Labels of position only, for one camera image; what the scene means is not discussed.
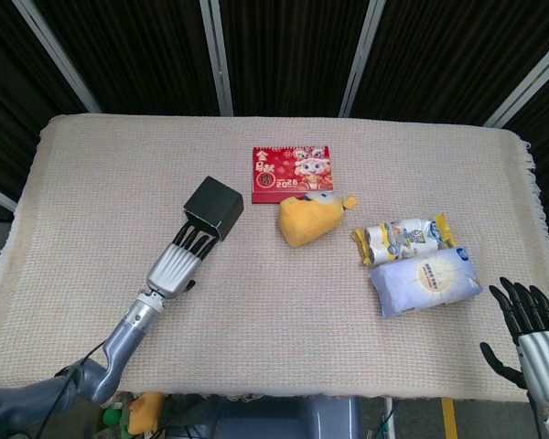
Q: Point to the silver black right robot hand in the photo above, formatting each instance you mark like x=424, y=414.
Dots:
x=542, y=361

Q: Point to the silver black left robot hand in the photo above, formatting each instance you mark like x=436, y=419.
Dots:
x=174, y=270

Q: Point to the blue grey left robot arm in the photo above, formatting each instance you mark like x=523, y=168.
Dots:
x=123, y=334

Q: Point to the black open cardboard box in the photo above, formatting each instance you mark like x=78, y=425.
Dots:
x=215, y=201

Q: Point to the green round object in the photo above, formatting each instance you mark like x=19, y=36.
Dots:
x=112, y=417

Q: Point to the beige woven tablecloth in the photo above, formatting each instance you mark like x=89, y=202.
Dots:
x=274, y=338

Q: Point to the light blue tissue pack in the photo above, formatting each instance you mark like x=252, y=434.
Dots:
x=425, y=283

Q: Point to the yellow plush toy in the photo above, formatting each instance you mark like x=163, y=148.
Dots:
x=306, y=224

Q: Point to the red desk calendar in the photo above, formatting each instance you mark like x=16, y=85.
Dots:
x=274, y=171

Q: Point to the small yellow stuffed toy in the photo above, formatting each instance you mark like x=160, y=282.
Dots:
x=144, y=411

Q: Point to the yellow-trimmed snack packet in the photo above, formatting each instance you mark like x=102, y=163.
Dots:
x=402, y=238

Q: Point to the blue grey robot torso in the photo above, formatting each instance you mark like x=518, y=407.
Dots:
x=288, y=418

